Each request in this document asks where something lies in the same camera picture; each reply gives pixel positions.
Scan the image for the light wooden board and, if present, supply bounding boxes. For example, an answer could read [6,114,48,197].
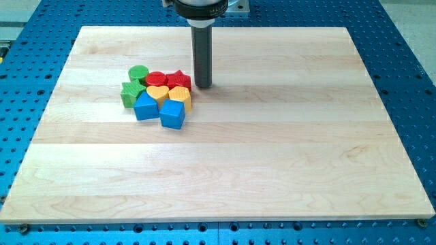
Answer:
[1,26,435,224]

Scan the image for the red cylinder block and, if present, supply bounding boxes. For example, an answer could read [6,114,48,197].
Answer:
[145,71,168,87]

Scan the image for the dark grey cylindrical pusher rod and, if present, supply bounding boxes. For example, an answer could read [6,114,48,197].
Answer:
[191,25,212,88]

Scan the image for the yellow pentagon block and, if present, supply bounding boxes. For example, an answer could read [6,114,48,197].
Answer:
[168,86,192,112]

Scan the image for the yellow heart block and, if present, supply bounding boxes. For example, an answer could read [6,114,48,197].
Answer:
[146,85,170,109]

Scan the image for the blue cube block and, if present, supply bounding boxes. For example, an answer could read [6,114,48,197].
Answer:
[159,99,185,129]

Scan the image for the red star block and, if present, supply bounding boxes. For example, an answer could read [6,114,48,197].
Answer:
[166,70,191,92]

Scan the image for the board corner clamp screw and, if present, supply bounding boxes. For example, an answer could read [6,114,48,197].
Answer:
[17,224,30,235]
[416,219,428,228]

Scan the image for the left board corner clamp screw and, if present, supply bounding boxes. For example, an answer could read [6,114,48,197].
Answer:
[17,224,30,235]

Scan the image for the right board corner clamp screw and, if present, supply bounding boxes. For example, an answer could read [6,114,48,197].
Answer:
[416,219,428,228]

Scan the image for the green cylinder block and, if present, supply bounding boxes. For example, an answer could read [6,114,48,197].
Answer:
[128,65,149,86]

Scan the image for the blue triangle block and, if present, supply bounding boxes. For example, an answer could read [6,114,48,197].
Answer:
[134,92,159,120]

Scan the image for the green star block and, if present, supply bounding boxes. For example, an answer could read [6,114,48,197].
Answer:
[120,79,146,108]

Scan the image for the blue perforated metal base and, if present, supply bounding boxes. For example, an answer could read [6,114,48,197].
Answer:
[1,1,435,244]

